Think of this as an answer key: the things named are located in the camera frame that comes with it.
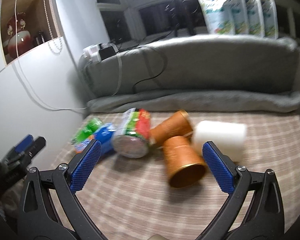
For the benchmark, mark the red white ceramic vase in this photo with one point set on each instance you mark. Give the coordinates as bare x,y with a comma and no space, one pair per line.
20,38

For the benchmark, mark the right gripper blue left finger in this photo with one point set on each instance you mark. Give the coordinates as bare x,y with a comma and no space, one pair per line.
49,208

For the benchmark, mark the front copper paper cup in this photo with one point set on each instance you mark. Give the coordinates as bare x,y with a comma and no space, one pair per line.
184,167

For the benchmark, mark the white power strip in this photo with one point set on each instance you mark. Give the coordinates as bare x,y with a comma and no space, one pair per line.
92,53

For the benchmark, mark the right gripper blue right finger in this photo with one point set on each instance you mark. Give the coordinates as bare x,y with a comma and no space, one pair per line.
254,206

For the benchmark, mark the blue orange Arctic Ocean cup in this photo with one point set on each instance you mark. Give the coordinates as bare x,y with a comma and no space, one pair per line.
103,135

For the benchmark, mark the clear jar red green label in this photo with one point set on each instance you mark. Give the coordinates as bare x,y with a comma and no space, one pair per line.
131,139

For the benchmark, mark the white paper cup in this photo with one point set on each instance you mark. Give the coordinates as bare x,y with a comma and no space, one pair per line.
227,136

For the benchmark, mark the rear copper paper cup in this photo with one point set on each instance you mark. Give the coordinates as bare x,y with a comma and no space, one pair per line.
176,125

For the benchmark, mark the green plastic bottle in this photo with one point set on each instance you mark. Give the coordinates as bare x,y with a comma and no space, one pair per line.
92,126

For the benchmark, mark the wooden wall shelf box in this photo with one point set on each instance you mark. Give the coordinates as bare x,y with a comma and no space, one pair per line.
41,22

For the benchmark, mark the copper paper cup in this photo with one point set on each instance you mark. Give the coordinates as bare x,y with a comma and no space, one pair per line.
184,167
176,125

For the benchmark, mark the grey sofa back cushion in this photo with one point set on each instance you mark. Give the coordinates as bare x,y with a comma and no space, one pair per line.
201,62

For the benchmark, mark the black power adapter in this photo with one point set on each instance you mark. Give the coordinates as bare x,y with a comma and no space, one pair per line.
106,50

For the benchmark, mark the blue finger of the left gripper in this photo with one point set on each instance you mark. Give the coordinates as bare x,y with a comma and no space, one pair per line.
24,144
22,160

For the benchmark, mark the white refill pouch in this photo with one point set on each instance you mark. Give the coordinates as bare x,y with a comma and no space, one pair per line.
217,16
239,14
270,18
255,17

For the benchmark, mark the black camera tripod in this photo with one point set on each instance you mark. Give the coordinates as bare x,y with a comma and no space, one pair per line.
177,10

